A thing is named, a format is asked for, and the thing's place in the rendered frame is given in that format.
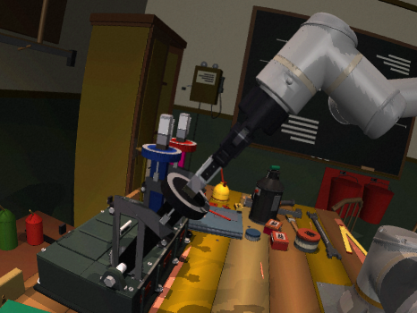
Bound green book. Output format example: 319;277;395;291
0;298;34;313

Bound yellow oil can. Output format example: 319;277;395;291
211;167;232;204

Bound magenta lever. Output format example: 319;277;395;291
174;113;193;170

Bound black jug with green cap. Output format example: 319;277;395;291
249;165;285;225

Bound blue collar ring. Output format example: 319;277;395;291
140;142;183;164

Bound long grey spanner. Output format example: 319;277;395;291
305;210;343;261

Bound wooden box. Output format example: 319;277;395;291
0;266;26;300

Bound small hammer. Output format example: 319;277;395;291
285;214;300;233

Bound red collar ring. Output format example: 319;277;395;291
168;138;198;154

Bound red pencil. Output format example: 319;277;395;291
208;209;232;222

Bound dark blackboard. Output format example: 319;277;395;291
231;5;417;180

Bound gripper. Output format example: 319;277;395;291
194;85;290;190

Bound dark green ground frame body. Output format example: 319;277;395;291
33;187;197;313

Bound dark adjustable wrench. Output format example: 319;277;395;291
278;199;304;218

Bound wooden chair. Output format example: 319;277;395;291
332;196;365;233

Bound red fire bucket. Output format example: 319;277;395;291
360;178;395;225
330;173;363;213

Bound grey wall shelf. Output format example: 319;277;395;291
0;27;78;68

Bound blue lever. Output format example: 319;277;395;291
144;114;176;215

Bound brown wall telephone box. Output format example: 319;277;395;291
189;61;226;119

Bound red cylinder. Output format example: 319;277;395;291
25;209;45;247

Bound red round tin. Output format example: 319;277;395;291
294;227;322;254

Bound black lever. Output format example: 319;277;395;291
156;173;208;230

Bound green cylinder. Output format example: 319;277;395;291
0;205;20;251

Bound red labelled box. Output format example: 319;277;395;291
269;231;290;251
263;218;283;235

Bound yellow wooden cabinet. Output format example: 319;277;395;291
73;13;188;229

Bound yellow folding ruler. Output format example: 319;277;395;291
334;217;368;262

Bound black collar ring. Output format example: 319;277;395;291
161;171;211;221

